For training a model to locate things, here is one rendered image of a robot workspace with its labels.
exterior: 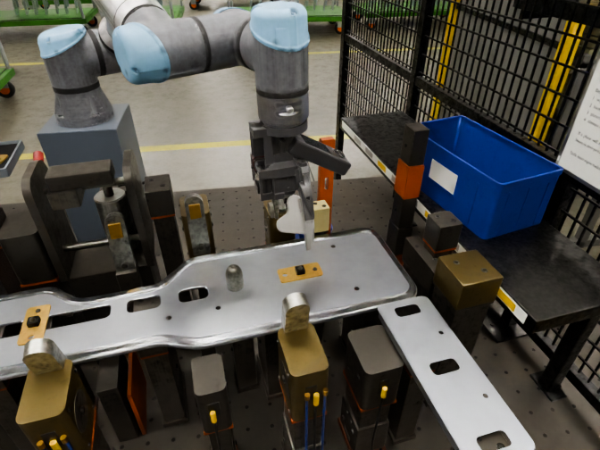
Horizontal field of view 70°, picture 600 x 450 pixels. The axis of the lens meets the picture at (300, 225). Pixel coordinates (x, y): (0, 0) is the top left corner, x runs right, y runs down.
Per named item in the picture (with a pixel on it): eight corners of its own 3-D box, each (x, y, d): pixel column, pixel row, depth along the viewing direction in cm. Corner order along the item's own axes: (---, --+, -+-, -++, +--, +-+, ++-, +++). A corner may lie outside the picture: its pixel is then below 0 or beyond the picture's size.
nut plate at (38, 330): (42, 341, 70) (39, 336, 69) (16, 346, 69) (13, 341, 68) (51, 304, 76) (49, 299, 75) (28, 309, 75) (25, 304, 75)
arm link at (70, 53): (45, 80, 116) (27, 26, 108) (97, 71, 123) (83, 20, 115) (56, 92, 108) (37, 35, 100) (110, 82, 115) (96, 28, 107)
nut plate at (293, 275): (281, 283, 81) (280, 279, 80) (276, 270, 84) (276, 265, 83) (323, 275, 82) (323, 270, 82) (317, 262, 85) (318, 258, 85)
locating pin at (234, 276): (229, 299, 79) (225, 272, 76) (226, 287, 82) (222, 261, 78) (245, 295, 80) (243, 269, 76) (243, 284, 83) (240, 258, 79)
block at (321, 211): (311, 328, 110) (314, 210, 89) (307, 318, 113) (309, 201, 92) (324, 325, 111) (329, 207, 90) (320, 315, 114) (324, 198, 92)
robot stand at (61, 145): (96, 216, 151) (59, 106, 128) (154, 212, 153) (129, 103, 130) (81, 253, 135) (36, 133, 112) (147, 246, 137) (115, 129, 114)
